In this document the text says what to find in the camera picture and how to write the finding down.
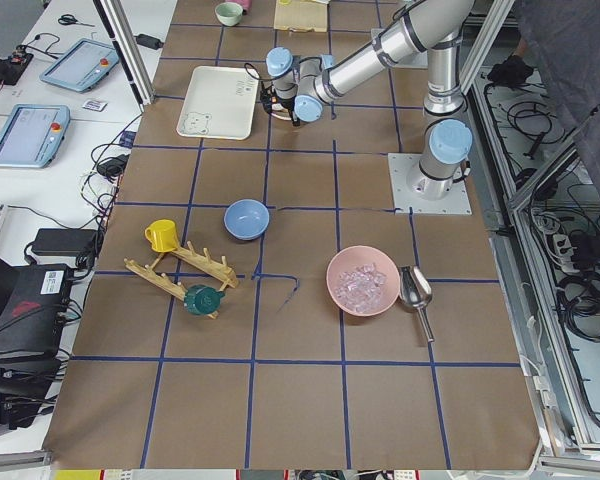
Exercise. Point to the metal scoop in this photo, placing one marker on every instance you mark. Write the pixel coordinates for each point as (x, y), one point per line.
(416, 294)

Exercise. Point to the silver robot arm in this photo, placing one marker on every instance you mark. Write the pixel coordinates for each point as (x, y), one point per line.
(303, 86)

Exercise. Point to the black electronics box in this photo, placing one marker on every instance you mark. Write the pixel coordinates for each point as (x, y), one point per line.
(32, 299)

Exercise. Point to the yellow cup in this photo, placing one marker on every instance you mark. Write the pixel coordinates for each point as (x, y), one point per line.
(162, 235)

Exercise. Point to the near teach pendant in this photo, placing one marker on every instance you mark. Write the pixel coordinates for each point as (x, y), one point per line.
(32, 135)

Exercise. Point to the teach pendant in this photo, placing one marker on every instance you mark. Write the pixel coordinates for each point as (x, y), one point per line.
(32, 135)
(82, 66)

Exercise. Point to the cream round plate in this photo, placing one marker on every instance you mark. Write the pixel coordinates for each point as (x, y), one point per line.
(284, 115)

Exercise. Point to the wooden cutting board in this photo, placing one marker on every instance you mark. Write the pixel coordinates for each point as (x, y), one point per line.
(301, 16)

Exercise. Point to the green bowl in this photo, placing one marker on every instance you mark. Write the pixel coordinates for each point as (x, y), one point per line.
(229, 13)

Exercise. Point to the far teach pendant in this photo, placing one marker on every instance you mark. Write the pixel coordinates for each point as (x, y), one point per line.
(82, 66)

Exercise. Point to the cream bear tray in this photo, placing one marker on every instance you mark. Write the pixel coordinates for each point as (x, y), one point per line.
(219, 104)

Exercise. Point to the dark green cup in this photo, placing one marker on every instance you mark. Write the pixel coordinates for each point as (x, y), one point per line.
(203, 300)

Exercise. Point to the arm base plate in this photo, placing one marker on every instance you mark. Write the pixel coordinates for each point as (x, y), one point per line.
(414, 192)

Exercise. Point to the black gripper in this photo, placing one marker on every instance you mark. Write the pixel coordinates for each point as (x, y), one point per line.
(281, 105)

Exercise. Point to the blue bowl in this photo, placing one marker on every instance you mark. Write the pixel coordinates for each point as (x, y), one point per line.
(246, 219)

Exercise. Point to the pink cloth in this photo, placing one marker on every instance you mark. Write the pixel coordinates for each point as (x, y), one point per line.
(245, 4)

